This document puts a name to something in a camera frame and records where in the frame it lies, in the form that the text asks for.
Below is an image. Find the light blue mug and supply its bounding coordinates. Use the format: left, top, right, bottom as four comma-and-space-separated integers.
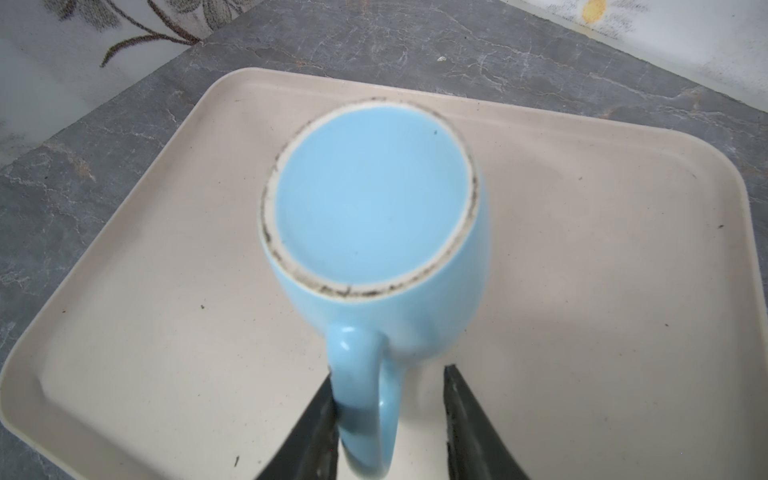
259, 98, 491, 479

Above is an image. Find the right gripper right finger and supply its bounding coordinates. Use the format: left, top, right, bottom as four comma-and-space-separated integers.
443, 364, 529, 480

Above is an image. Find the beige plastic tray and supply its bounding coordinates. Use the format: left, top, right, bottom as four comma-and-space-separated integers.
1, 68, 767, 479

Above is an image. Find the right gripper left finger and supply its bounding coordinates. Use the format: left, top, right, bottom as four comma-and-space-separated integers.
256, 376, 339, 480

